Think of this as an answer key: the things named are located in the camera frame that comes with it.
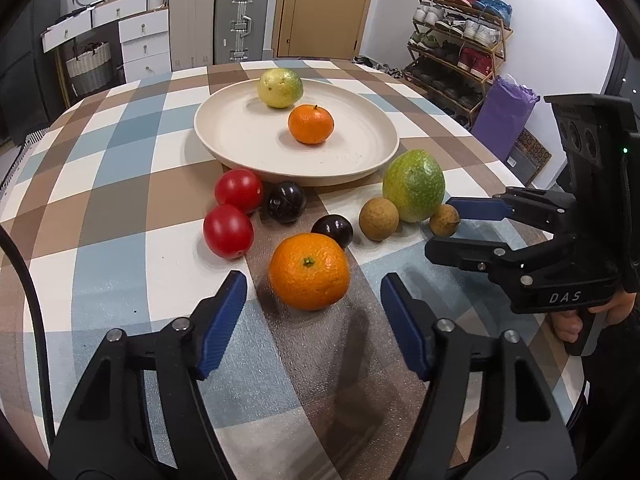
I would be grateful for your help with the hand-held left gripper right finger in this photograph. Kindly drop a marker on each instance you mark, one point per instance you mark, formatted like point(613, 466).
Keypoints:
point(400, 320)

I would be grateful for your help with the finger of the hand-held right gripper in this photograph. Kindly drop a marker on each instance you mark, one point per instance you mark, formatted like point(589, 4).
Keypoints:
point(465, 255)
point(475, 208)

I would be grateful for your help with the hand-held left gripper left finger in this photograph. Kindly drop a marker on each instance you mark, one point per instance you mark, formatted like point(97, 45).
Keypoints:
point(222, 320)

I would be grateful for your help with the brown longan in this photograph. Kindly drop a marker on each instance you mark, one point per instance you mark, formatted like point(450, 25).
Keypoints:
point(379, 219)
point(443, 221)

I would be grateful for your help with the green oval guava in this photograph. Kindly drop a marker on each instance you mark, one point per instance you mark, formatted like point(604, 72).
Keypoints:
point(414, 185)

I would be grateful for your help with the red tomato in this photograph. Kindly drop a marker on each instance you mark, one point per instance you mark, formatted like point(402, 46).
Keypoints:
point(228, 231)
point(239, 191)

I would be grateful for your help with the large orange mandarin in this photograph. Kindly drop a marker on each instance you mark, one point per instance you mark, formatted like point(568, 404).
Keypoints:
point(309, 271)

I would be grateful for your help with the dark purple plum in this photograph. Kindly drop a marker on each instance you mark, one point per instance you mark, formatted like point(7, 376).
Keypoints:
point(286, 202)
point(332, 230)

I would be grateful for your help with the large cream plate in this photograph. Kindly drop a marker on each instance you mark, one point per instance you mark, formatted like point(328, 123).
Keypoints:
point(235, 125)

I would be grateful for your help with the person's right hand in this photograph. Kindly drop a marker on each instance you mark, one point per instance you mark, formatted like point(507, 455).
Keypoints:
point(567, 327)

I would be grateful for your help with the patterned doormat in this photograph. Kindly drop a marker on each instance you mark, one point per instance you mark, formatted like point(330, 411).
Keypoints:
point(530, 157)

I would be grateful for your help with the purple bag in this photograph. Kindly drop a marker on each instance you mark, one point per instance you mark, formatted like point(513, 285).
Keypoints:
point(502, 115)

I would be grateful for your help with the wooden shoe rack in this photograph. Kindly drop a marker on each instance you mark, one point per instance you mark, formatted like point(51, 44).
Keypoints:
point(501, 42)

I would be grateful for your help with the pile of floor shoes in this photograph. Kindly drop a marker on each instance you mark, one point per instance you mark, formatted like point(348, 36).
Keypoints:
point(375, 65)

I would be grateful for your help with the rows of shoes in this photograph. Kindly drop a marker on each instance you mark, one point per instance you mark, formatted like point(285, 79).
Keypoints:
point(480, 30)

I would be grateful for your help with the small orange mandarin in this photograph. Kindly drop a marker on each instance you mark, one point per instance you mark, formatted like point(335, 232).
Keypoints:
point(310, 124)

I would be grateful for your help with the yellow-green round guava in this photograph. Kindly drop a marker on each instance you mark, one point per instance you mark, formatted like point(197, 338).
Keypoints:
point(280, 88)

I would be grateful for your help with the wooden door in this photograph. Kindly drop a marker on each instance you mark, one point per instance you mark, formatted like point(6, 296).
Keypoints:
point(325, 5)

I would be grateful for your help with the white wicker basket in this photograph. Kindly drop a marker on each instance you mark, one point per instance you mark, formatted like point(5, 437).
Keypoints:
point(90, 72)

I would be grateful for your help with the white drawer cabinet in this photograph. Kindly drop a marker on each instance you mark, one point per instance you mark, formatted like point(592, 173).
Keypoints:
point(142, 45)

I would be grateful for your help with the beige suitcase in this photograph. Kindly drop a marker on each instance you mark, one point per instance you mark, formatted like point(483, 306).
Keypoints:
point(192, 25)

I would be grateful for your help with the silver suitcase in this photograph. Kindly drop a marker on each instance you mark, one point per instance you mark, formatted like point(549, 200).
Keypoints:
point(240, 20)

